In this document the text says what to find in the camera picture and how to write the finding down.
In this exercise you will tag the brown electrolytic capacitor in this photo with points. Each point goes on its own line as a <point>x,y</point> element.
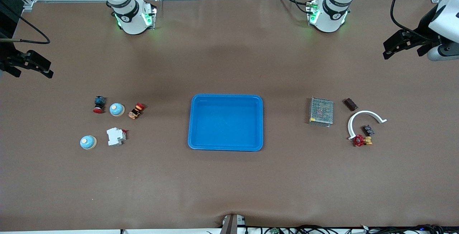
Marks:
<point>350,104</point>

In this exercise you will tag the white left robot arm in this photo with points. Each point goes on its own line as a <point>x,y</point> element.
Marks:
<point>330,15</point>

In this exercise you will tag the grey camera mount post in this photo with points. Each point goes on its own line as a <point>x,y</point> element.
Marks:
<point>231,225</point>

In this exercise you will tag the blue plastic tray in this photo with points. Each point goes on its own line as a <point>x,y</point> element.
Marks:
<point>226,123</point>

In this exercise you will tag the red yellow selector switch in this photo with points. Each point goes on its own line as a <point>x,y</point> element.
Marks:
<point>136,111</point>

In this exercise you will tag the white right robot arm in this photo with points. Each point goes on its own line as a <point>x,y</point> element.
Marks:
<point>132,15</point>

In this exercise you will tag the metal mesh power supply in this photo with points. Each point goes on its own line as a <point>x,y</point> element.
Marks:
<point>321,112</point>

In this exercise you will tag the red push button blue body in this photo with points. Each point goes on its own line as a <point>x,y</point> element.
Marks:
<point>99,104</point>

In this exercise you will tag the white circuit breaker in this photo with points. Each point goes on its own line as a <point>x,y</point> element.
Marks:
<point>116,136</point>

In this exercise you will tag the blue desk bell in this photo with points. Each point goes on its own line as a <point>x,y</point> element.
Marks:
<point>88,142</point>
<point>117,109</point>

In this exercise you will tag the white curved plastic arc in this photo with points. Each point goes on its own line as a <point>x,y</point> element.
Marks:
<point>364,112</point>

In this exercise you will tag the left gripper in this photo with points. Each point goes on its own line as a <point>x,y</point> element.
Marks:
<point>424,25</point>

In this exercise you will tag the black electrolytic capacitor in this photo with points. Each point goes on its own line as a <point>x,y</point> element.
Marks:
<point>368,130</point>

